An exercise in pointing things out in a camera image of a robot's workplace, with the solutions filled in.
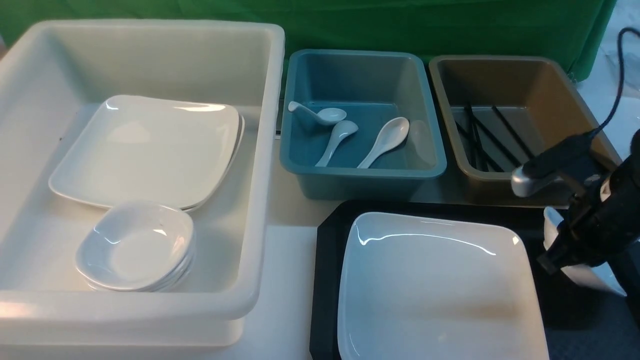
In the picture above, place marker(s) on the teal plastic bin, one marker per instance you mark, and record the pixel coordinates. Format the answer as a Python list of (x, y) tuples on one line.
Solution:
[(373, 87)]

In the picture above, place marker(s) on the large white plastic tub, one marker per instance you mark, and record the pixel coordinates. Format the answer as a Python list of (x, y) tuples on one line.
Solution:
[(52, 81)]

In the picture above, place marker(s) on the green backdrop cloth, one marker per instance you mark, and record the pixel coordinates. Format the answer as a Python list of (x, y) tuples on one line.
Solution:
[(568, 32)]

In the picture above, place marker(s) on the long white spoon in bin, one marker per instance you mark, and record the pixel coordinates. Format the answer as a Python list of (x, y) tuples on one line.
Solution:
[(391, 135)]

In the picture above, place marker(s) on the black serving tray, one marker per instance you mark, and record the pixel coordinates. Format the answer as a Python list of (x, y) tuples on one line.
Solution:
[(579, 323)]

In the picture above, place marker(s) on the white tray bowl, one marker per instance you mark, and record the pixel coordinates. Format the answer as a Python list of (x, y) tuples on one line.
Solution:
[(599, 278), (135, 245)]

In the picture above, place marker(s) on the brown plastic bin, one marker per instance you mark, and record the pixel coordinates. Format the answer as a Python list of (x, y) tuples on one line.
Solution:
[(537, 98)]

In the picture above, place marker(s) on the lower stacked white plate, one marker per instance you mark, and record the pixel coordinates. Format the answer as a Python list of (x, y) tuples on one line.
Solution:
[(237, 144)]

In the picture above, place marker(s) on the stacked white plate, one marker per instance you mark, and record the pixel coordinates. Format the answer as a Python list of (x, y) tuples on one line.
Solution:
[(176, 153), (237, 144)]

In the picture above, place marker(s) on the stacked white bowl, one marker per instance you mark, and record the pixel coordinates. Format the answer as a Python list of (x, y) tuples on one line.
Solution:
[(173, 280), (190, 252)]

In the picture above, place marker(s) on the lower stacked white bowl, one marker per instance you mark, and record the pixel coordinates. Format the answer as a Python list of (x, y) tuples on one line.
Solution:
[(173, 280)]

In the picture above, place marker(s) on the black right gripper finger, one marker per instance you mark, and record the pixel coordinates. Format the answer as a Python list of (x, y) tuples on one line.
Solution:
[(562, 255)]

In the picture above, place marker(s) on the top stacked white bowl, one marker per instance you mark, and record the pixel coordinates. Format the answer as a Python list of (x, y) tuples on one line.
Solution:
[(190, 252)]

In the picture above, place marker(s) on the large white square plate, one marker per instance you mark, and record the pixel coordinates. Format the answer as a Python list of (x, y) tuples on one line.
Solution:
[(415, 288)]

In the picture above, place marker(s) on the small white spoon in bin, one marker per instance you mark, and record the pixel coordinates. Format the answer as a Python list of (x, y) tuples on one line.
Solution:
[(325, 117)]

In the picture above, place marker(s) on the top stacked white plate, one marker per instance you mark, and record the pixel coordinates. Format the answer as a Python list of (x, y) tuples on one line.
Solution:
[(176, 153)]

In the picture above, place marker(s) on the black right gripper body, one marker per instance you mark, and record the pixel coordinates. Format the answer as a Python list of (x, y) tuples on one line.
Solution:
[(613, 225)]

